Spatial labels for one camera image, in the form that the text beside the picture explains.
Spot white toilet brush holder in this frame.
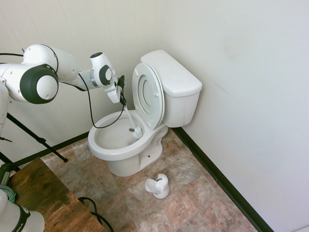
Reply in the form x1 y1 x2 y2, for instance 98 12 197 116
144 173 170 200

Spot black camera tripod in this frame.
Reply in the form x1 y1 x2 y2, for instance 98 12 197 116
0 113 69 172

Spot black baseboard behind toilet tank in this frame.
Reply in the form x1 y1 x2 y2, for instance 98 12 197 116
171 127 275 232

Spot white toilet tank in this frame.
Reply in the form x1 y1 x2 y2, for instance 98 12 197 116
162 83 202 128

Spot white toilet bowl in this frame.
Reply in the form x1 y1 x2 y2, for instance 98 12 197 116
87 110 169 177

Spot black floor cable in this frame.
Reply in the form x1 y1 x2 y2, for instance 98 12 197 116
77 197 114 232

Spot black baseboard beside toilet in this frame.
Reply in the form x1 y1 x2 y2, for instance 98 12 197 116
14 131 91 167

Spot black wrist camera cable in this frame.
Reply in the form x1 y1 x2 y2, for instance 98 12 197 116
0 52 127 129

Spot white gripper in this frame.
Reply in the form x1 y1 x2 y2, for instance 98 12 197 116
104 81 128 107

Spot white toilet brush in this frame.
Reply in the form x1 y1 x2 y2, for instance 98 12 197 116
123 105 143 140

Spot white toilet tank lid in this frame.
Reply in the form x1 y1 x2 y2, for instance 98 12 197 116
140 50 203 98

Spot green coiled cable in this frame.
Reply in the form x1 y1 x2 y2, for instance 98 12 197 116
0 185 17 203

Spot white toilet seat with lid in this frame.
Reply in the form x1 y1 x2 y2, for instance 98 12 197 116
131 62 166 131

